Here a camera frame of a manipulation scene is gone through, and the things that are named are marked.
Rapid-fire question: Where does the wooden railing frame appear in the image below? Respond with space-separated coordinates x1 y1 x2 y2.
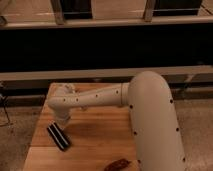
0 0 213 29

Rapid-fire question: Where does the dark red brown object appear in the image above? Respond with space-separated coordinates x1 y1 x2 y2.
104 158 130 171

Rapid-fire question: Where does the white tube with cap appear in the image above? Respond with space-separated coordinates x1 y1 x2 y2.
66 84 76 92

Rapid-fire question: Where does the black striped eraser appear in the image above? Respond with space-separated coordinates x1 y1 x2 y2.
47 122 71 151

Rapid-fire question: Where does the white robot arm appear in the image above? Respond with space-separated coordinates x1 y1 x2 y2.
48 71 186 171

